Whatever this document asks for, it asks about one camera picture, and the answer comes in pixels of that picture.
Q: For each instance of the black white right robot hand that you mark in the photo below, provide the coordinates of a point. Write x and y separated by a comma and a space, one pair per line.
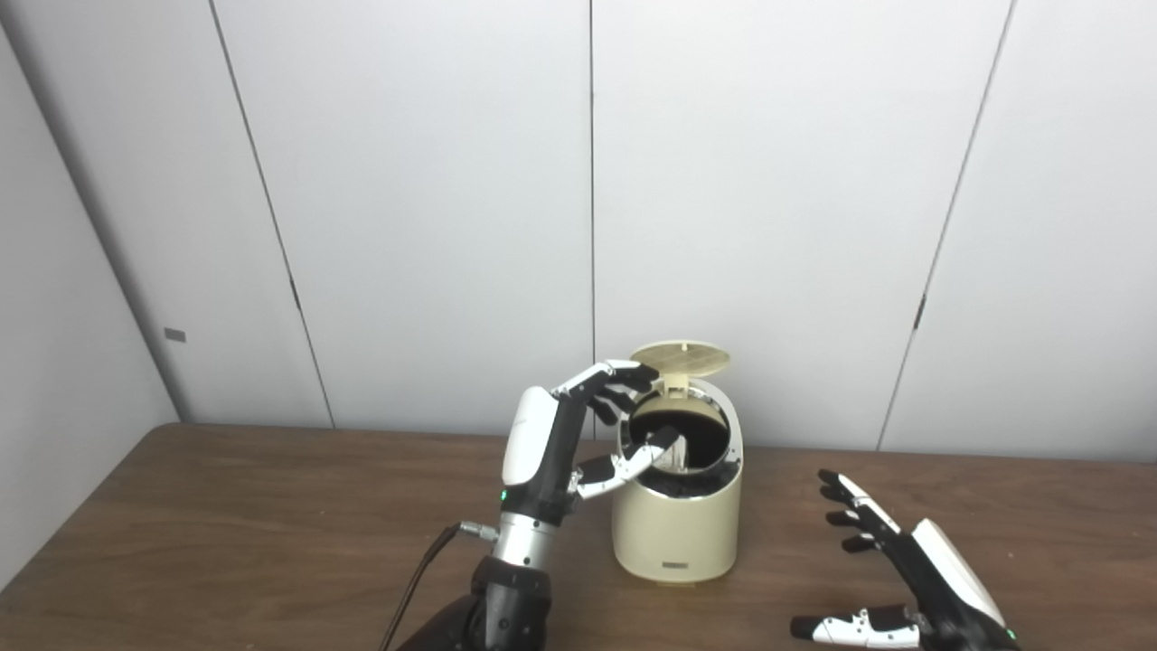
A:
949, 588

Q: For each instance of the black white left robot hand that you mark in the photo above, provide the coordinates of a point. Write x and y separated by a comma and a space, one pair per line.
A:
542, 461

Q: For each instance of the white green milk carton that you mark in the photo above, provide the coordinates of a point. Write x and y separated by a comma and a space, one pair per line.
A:
682, 455

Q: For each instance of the cream round bin lid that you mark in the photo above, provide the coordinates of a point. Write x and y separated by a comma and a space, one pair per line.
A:
687, 354

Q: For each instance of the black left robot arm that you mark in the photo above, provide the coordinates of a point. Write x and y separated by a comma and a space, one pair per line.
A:
506, 597

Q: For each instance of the cream-colored bin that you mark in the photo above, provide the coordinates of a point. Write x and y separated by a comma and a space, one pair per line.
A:
673, 533

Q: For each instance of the black bin liner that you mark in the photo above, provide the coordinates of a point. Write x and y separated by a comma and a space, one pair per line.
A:
705, 432

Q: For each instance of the dark wall panel clip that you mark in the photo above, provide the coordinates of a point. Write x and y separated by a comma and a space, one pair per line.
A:
919, 312

